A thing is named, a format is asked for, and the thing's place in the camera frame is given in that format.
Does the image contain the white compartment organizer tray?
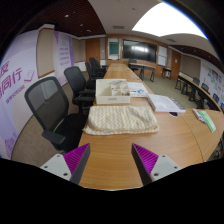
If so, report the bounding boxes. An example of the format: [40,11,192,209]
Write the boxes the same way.
[95,78,132,106]

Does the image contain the white wall whiteboard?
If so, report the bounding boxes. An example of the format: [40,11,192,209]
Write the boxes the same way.
[157,45,168,67]

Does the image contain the white printed paper sheet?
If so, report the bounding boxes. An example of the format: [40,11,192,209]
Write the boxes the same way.
[127,81,148,93]

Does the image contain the colourful wall poster display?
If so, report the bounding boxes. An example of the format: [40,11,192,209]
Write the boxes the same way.
[199,59,224,108]

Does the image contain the small white and blue box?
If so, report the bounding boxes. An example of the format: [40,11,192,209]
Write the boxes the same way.
[129,89,150,98]

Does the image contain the curved wooden long table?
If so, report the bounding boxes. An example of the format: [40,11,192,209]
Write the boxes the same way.
[175,73,224,113]

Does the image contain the cream zigzag-patterned towel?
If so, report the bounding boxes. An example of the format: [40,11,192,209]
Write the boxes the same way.
[82,105,160,136]

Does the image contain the tall purple wall banner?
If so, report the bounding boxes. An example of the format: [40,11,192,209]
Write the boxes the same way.
[53,30,76,86]

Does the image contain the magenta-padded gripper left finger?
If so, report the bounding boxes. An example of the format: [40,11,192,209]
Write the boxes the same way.
[39,143,92,185]

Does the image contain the green-panelled white wall board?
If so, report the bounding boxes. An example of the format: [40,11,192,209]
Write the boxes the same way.
[107,37,120,61]

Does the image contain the small dark-legged table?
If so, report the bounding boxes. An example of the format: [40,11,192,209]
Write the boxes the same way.
[162,67,173,80]

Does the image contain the large black wall screen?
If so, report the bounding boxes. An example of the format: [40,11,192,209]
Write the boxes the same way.
[122,39,158,64]

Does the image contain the large bright ceiling light panel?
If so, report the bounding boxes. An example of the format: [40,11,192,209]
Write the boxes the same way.
[131,2,208,40]

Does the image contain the thick white book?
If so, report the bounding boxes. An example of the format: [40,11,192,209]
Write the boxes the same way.
[146,93,187,114]

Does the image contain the small wooden desk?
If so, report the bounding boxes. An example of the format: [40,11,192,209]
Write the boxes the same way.
[128,61,157,83]

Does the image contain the black mesh office chair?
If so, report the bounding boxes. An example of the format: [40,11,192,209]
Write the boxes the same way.
[63,65,97,114]
[23,76,88,155]

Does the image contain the wide purple lettered wall banner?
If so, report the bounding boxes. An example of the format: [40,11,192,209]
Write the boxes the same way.
[0,29,39,159]

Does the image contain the green booklet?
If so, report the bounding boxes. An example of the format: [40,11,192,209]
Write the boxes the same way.
[199,109,217,133]

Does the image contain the row of black office chairs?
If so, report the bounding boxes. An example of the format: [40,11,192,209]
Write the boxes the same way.
[84,56,108,90]
[188,77,224,113]

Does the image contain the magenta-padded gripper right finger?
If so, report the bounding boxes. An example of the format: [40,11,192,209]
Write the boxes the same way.
[131,143,183,186]

